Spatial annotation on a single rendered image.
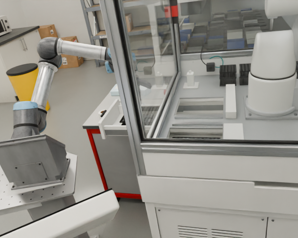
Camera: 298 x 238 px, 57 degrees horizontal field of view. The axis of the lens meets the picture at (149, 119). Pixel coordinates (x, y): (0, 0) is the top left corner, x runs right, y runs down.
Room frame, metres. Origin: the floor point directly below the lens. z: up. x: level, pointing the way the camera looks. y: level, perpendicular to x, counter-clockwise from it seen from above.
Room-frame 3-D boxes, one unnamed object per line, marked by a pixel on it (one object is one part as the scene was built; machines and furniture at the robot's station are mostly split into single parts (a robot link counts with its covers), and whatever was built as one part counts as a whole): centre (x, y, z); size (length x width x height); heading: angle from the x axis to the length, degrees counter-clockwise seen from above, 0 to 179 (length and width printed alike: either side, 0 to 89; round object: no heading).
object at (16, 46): (4.81, 2.15, 0.61); 1.15 x 0.72 x 1.22; 165
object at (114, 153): (1.82, 0.07, 0.38); 0.62 x 0.58 x 0.76; 162
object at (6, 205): (1.18, 0.65, 0.70); 0.45 x 0.44 x 0.12; 95
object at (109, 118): (1.44, 0.22, 0.87); 0.29 x 0.02 x 0.11; 162
